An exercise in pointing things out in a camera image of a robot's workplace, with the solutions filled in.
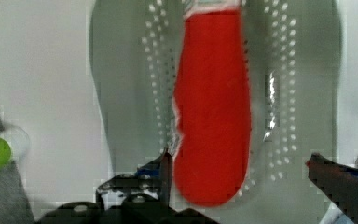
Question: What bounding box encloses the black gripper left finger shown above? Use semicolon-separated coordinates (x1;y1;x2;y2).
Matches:
96;148;172;210

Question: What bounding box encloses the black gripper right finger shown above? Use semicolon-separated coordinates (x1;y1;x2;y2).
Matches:
306;153;358;224

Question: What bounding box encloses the red ketchup bottle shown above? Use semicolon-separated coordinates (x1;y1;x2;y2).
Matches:
173;0;251;207

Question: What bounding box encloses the green perforated strainer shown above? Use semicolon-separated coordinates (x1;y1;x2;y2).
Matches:
89;0;341;208

